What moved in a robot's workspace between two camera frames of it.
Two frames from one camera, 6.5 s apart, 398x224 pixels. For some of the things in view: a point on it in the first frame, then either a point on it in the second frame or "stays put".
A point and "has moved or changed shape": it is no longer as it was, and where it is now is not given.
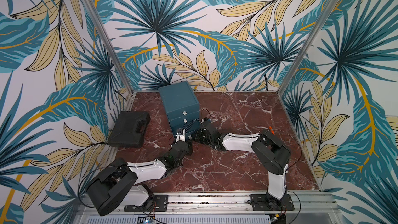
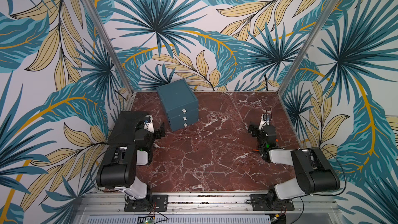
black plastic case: (129, 129) stays put
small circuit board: (145, 220) stays put
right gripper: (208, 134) -> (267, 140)
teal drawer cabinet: (182, 106) has moved or changed shape
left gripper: (190, 148) -> (158, 135)
